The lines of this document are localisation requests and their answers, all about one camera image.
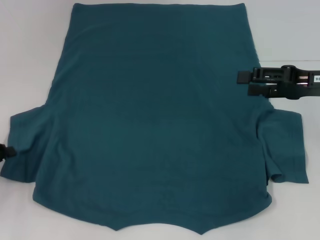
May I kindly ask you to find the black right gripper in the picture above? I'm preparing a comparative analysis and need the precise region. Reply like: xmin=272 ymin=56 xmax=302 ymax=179
xmin=236 ymin=64 xmax=320 ymax=101

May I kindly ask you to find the teal blue t-shirt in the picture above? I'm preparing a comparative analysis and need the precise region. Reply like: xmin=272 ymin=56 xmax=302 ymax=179
xmin=0 ymin=2 xmax=311 ymax=222

